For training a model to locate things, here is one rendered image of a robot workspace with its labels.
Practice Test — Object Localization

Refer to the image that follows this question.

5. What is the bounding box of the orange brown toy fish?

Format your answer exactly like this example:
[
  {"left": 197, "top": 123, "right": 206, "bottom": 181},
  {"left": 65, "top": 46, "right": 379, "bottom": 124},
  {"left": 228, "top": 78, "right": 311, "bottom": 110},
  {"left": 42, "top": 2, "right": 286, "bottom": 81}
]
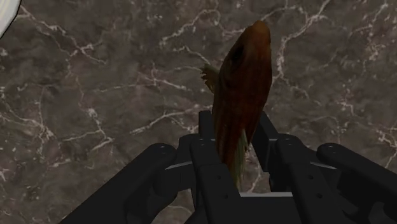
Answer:
[{"left": 200, "top": 20, "right": 273, "bottom": 187}]

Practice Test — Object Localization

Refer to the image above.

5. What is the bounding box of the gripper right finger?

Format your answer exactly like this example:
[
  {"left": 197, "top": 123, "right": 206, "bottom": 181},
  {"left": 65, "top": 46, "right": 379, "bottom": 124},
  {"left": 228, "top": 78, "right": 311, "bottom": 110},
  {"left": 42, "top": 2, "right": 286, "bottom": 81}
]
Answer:
[{"left": 251, "top": 111, "right": 397, "bottom": 224}]

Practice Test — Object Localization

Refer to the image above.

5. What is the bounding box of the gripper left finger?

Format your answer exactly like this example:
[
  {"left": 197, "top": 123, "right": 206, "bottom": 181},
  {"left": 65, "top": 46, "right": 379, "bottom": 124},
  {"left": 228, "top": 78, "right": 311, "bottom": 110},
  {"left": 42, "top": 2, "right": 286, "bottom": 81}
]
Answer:
[{"left": 59, "top": 110, "right": 242, "bottom": 224}]

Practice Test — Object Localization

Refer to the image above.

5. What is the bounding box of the white plate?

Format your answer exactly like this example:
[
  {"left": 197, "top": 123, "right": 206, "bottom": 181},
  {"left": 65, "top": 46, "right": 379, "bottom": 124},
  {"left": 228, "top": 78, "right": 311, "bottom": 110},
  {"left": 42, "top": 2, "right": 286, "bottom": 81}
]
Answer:
[{"left": 0, "top": 0, "right": 22, "bottom": 39}]

